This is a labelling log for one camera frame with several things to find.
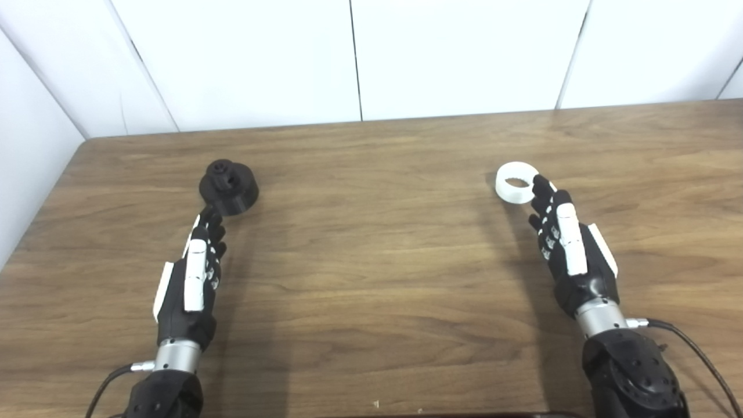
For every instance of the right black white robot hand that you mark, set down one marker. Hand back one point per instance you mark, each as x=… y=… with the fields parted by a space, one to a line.
x=586 y=273

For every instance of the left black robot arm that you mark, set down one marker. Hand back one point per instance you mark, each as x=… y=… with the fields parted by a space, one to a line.
x=165 y=395

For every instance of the round black plastic part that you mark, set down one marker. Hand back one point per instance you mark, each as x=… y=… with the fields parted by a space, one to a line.
x=232 y=191

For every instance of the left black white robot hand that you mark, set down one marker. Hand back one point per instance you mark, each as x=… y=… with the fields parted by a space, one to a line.
x=174 y=307

